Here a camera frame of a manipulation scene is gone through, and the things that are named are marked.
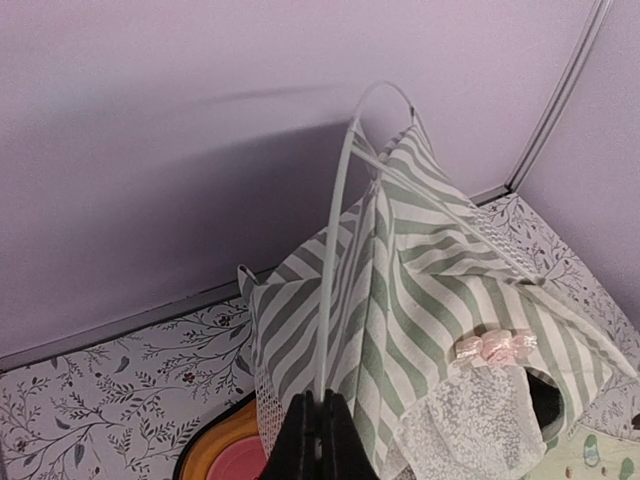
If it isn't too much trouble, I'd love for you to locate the pink bowl in feeder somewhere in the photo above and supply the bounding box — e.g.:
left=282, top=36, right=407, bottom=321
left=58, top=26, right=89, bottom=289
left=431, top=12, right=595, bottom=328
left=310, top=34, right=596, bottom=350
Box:
left=206, top=435, right=267, bottom=480

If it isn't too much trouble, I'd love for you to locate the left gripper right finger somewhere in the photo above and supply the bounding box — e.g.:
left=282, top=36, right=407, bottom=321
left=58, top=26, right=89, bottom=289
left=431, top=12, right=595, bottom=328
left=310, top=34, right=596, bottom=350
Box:
left=319, top=390, right=378, bottom=480

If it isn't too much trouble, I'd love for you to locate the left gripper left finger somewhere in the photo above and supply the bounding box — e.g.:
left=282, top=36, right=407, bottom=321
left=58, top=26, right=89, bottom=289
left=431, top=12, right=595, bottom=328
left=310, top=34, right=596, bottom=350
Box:
left=258, top=391, right=320, bottom=480

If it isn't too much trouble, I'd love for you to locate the floral table cloth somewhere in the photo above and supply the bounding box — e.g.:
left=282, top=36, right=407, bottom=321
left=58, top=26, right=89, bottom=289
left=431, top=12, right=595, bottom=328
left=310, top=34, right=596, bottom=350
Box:
left=1, top=194, right=639, bottom=479

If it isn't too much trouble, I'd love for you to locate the yellow double pet feeder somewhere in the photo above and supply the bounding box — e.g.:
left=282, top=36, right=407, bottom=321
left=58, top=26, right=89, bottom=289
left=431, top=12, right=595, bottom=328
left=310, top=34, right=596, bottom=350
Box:
left=172, top=392, right=259, bottom=480

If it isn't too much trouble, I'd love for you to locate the avocado print cushion mat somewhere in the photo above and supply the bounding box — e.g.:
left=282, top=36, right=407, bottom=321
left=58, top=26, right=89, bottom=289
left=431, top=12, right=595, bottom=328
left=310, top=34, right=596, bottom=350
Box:
left=524, top=428, right=639, bottom=480

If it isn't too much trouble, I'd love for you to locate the striped fabric pet tent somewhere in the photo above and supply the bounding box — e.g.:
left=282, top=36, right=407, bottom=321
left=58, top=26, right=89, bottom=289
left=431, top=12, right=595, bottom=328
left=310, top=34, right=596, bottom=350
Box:
left=238, top=122, right=637, bottom=479

